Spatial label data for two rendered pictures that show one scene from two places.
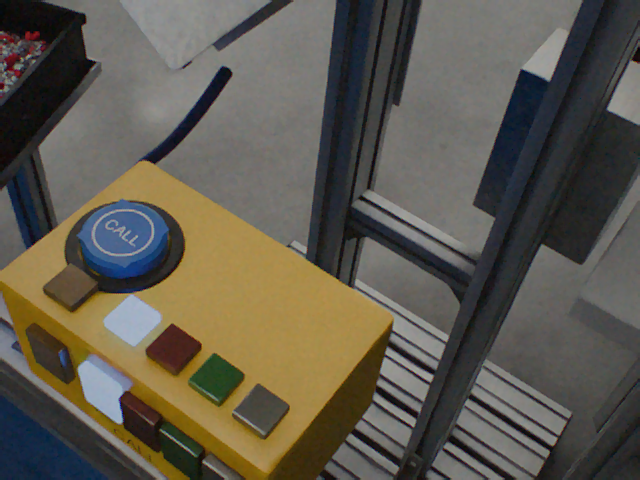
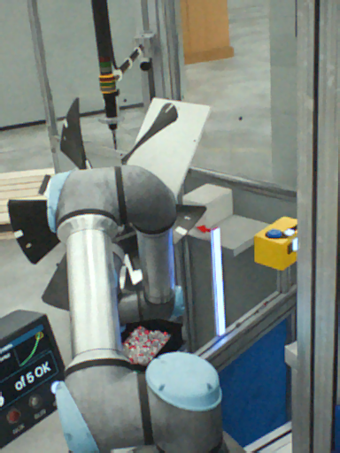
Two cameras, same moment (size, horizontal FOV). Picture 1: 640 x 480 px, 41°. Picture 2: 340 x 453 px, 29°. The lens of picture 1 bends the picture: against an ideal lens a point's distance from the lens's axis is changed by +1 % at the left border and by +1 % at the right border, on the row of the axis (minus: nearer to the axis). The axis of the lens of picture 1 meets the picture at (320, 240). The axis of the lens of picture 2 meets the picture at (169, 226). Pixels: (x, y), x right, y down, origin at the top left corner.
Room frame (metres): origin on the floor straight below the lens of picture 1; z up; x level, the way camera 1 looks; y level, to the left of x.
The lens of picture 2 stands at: (0.08, 1.80, 1.92)
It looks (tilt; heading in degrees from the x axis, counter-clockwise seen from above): 25 degrees down; 285
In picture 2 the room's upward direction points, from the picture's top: 5 degrees counter-clockwise
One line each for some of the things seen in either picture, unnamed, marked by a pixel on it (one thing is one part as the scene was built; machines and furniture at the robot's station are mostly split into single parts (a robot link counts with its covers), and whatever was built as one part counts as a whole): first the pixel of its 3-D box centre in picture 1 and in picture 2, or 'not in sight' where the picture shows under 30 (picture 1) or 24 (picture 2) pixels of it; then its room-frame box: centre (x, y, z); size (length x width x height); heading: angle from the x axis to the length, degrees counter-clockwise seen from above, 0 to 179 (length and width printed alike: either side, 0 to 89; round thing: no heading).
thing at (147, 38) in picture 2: not in sight; (144, 45); (0.74, -0.49, 1.52); 0.10 x 0.07 x 0.09; 96
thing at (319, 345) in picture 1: (200, 351); (282, 244); (0.22, 0.05, 1.02); 0.16 x 0.10 x 0.11; 61
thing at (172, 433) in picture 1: (183, 452); not in sight; (0.15, 0.05, 1.04); 0.02 x 0.01 x 0.03; 61
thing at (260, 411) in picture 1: (261, 410); not in sight; (0.16, 0.01, 1.08); 0.02 x 0.02 x 0.01; 61
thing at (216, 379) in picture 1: (216, 379); not in sight; (0.17, 0.04, 1.08); 0.02 x 0.02 x 0.01; 61
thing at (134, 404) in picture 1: (142, 422); not in sight; (0.16, 0.07, 1.04); 0.02 x 0.01 x 0.03; 61
